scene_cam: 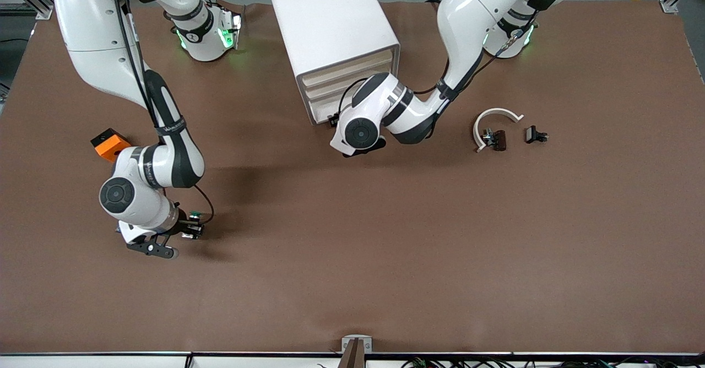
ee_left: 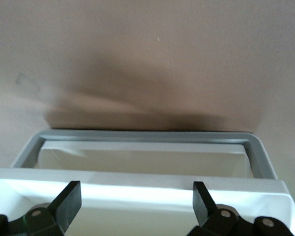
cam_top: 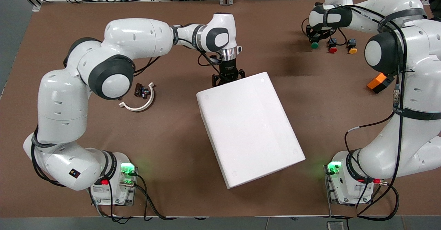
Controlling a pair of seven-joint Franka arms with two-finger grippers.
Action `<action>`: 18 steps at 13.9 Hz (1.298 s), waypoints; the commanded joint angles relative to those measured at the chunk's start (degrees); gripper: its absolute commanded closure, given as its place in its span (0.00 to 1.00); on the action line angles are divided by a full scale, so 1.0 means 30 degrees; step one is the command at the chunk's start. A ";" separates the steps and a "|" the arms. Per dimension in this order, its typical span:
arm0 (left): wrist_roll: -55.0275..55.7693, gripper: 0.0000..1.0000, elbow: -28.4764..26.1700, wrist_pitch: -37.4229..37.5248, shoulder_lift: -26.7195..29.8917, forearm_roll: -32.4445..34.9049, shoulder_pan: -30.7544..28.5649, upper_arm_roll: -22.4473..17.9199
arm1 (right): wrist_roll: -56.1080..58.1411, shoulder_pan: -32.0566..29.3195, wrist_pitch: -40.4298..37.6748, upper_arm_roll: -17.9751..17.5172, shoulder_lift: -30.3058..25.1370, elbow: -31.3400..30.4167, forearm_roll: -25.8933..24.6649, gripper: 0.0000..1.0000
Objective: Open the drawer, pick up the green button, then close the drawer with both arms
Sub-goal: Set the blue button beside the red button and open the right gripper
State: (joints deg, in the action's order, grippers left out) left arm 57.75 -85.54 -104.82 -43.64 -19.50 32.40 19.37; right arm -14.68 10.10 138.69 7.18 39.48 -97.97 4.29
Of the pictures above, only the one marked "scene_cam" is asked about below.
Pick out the white table edge rail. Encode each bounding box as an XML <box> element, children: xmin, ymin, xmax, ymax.
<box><xmin>0</xmin><ymin>351</ymin><xmax>705</xmax><ymax>368</ymax></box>

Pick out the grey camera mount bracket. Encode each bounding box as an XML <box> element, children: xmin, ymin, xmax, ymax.
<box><xmin>341</xmin><ymin>334</ymin><xmax>373</xmax><ymax>368</ymax></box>

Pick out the cream cabinet drawer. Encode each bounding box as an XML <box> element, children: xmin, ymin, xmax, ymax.
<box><xmin>312</xmin><ymin>101</ymin><xmax>338</xmax><ymax>125</ymax></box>
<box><xmin>301</xmin><ymin>50</ymin><xmax>394</xmax><ymax>87</ymax></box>
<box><xmin>304</xmin><ymin>73</ymin><xmax>364</xmax><ymax>100</ymax></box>
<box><xmin>307</xmin><ymin>87</ymin><xmax>348</xmax><ymax>112</ymax></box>

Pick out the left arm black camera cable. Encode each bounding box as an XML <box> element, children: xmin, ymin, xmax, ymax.
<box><xmin>337</xmin><ymin>26</ymin><xmax>524</xmax><ymax>116</ymax></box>

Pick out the white curved plastic bracket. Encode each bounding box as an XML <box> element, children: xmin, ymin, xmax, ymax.
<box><xmin>473</xmin><ymin>107</ymin><xmax>524</xmax><ymax>153</ymax></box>

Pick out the brown table cover sheet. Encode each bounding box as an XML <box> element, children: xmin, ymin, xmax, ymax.
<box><xmin>0</xmin><ymin>0</ymin><xmax>705</xmax><ymax>355</ymax></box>

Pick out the white drawer cabinet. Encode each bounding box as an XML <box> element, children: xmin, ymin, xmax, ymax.
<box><xmin>266</xmin><ymin>0</ymin><xmax>401</xmax><ymax>126</ymax></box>

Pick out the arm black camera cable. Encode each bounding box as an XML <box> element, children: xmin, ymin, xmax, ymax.
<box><xmin>110</xmin><ymin>0</ymin><xmax>215</xmax><ymax>225</ymax></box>
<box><xmin>337</xmin><ymin>26</ymin><xmax>524</xmax><ymax>116</ymax></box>

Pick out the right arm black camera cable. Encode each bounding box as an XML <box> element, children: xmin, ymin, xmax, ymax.
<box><xmin>110</xmin><ymin>0</ymin><xmax>215</xmax><ymax>225</ymax></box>

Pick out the dark brown switch component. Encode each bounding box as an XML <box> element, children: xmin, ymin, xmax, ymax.
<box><xmin>482</xmin><ymin>129</ymin><xmax>507</xmax><ymax>151</ymax></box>

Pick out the orange button box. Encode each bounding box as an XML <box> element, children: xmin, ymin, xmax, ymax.
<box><xmin>91</xmin><ymin>128</ymin><xmax>131</xmax><ymax>163</ymax></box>

